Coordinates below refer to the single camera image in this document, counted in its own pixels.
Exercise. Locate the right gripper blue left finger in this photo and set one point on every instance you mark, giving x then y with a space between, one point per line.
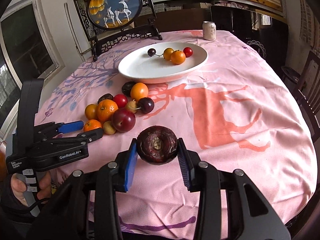
130 164

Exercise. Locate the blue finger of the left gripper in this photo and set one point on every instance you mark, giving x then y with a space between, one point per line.
70 127

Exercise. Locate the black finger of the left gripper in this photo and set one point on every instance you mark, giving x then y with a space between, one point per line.
89 136

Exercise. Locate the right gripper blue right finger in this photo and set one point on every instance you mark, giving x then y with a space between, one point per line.
186 165

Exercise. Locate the small mandarin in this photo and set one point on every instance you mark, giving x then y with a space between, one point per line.
91 125

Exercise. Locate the dark purple mangosteen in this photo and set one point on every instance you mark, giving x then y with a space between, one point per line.
157 145

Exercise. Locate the large mandarin with stem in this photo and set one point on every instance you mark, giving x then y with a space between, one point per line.
105 110

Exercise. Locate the large red plum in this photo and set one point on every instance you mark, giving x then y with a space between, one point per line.
123 120

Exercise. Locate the dark purple plum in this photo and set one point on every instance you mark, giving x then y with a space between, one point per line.
146 105

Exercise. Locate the large orange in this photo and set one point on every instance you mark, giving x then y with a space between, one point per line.
177 57

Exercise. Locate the small red cherry tomato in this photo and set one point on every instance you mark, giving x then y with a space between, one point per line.
188 51

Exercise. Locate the dark cherry with stem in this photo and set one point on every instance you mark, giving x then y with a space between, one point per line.
152 52

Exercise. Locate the small yellow orange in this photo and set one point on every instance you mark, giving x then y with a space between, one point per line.
90 111

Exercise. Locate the yellow orange round fruit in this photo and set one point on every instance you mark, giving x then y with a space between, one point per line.
167 53

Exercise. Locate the person's left hand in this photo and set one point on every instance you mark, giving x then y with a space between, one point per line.
19 187

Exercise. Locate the small tan longan front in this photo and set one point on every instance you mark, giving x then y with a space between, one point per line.
109 128

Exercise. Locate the small tan longan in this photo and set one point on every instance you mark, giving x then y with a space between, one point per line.
133 106
109 128

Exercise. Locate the dark plum behind mandarin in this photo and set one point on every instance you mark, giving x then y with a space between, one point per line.
105 97

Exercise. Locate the small tan longan back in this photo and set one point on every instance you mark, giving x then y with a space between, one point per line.
133 106

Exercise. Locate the red tomato in pile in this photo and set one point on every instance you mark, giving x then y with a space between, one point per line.
121 100

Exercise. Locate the dark fruit near plate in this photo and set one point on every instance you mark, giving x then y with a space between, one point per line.
126 88

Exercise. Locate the orange near plate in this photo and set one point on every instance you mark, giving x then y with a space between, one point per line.
138 91

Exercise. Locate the pink deer print tablecloth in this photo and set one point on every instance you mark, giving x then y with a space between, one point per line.
235 112

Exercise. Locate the white framed window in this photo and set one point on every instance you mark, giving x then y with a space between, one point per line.
27 51

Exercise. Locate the white oval plate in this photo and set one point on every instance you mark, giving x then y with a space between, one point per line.
140 67

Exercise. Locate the round deer painting screen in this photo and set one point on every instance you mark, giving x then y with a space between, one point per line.
109 22

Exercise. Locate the pink beverage can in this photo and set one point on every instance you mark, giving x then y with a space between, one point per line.
209 30

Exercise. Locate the dark round stool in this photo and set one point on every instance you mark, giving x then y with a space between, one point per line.
290 74

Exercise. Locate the dark wooden chair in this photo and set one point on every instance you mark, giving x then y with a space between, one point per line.
306 92

